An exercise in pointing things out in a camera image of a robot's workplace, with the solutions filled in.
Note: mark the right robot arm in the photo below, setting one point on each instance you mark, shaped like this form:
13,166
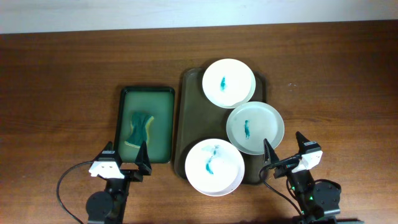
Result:
316,201

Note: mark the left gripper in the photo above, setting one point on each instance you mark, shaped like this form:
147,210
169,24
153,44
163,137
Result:
143,162

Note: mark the large brown serving tray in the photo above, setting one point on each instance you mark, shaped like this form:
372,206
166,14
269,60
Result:
199,119

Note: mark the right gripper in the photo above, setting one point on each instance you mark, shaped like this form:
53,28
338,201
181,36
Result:
270,157

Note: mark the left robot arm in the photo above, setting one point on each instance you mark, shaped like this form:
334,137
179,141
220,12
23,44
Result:
108,205

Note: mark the white plate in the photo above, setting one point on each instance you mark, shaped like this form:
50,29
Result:
228,83
214,167

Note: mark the green and yellow sponge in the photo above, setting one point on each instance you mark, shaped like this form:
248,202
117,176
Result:
140,123

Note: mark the grey-white plate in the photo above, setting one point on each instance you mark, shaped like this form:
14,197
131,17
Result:
250,124

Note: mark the small green water tray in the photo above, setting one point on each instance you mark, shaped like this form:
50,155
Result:
157,101

